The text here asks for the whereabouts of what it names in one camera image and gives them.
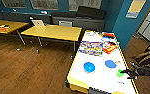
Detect flat blue bowl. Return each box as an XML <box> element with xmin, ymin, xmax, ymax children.
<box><xmin>104</xmin><ymin>59</ymin><xmax>118</xmax><ymax>69</ymax></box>

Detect white work table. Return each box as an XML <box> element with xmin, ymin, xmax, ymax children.
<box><xmin>65</xmin><ymin>29</ymin><xmax>140</xmax><ymax>94</ymax></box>

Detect small blue white pack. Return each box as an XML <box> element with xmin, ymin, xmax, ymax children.
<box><xmin>100</xmin><ymin>36</ymin><xmax>112</xmax><ymax>43</ymax></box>

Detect red and black pack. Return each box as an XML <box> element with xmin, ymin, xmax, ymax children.
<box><xmin>101</xmin><ymin>31</ymin><xmax>116</xmax><ymax>38</ymax></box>

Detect colourful snack packets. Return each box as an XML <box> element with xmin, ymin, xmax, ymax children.
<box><xmin>78</xmin><ymin>40</ymin><xmax>104</xmax><ymax>57</ymax></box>

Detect white plastic bag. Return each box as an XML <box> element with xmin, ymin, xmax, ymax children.
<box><xmin>84</xmin><ymin>30</ymin><xmax>101</xmax><ymax>39</ymax></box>

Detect dark grey sofa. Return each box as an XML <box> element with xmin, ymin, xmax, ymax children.
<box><xmin>0</xmin><ymin>11</ymin><xmax>106</xmax><ymax>33</ymax></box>

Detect yellow pillar sign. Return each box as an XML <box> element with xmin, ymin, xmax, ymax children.
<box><xmin>125</xmin><ymin>0</ymin><xmax>147</xmax><ymax>18</ymax></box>

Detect black sofa cushion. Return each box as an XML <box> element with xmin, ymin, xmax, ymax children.
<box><xmin>76</xmin><ymin>5</ymin><xmax>106</xmax><ymax>20</ymax></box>

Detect grey box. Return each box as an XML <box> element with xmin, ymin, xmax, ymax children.
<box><xmin>58</xmin><ymin>20</ymin><xmax>73</xmax><ymax>28</ymax></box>

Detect wide interior glass window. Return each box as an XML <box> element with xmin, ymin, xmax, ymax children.
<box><xmin>68</xmin><ymin>0</ymin><xmax>102</xmax><ymax>11</ymax></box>

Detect long wooden table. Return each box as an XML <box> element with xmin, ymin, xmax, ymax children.
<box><xmin>20</xmin><ymin>24</ymin><xmax>83</xmax><ymax>53</ymax></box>
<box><xmin>0</xmin><ymin>19</ymin><xmax>30</xmax><ymax>46</ymax></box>

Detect small beige box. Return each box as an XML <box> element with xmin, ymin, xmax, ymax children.
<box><xmin>31</xmin><ymin>19</ymin><xmax>46</xmax><ymax>28</ymax></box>

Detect small orange box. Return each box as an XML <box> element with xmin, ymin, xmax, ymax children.
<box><xmin>0</xmin><ymin>23</ymin><xmax>10</xmax><ymax>32</ymax></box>

